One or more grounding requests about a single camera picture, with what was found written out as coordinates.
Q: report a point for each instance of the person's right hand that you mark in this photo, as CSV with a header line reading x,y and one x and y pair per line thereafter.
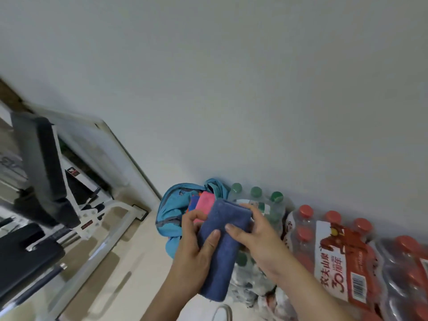
x,y
264,240

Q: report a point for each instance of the person's left hand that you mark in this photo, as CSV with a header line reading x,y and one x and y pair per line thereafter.
x,y
194,260

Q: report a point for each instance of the grey-blue towel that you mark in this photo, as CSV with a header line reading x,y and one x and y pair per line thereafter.
x,y
224,250

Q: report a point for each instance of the light blue backpack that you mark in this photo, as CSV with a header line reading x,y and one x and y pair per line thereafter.
x,y
174,213

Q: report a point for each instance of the blue t-shirt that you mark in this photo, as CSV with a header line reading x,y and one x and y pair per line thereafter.
x,y
192,203

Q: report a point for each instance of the orange t-shirt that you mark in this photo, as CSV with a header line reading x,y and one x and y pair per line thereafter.
x,y
193,197

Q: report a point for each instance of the person's right forearm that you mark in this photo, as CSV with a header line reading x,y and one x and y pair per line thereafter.
x,y
314,294

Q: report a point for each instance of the white and black sneaker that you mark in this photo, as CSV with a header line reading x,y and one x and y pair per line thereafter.
x,y
223,313

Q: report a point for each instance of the stack of water bottle packs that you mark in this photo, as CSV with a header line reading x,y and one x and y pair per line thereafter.
x,y
334,264

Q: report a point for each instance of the black foam roller pad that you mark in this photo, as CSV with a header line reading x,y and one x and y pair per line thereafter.
x,y
33,287

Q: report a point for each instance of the black leg machine seat pad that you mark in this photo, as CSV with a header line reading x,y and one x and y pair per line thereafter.
x,y
23,257

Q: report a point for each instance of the black leg machine back pad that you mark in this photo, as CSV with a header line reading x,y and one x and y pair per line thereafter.
x,y
43,163

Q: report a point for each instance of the white leg machine frame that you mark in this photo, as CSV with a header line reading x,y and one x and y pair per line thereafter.
x,y
93,223

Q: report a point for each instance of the white panel leaning on wall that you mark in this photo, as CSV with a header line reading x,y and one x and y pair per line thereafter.
x,y
107,153

